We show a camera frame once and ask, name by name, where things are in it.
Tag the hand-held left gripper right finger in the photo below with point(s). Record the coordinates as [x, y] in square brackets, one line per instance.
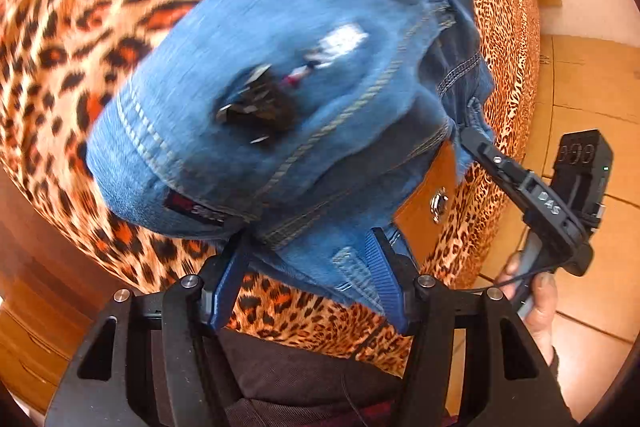
[386, 279]

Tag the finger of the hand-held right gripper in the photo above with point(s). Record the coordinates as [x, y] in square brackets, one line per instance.
[492, 157]

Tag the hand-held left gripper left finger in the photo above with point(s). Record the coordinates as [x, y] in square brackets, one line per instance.
[229, 272]

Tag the blue denim pants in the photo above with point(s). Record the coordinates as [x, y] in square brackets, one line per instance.
[300, 7]

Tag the person's right hand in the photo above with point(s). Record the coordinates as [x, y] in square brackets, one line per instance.
[542, 307]

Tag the person's dark clothing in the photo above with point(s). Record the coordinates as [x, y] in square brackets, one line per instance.
[300, 382]

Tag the leopard print blanket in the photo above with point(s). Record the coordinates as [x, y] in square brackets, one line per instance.
[75, 32]

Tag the wooden bed frame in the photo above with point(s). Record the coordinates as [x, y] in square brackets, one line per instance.
[45, 297]

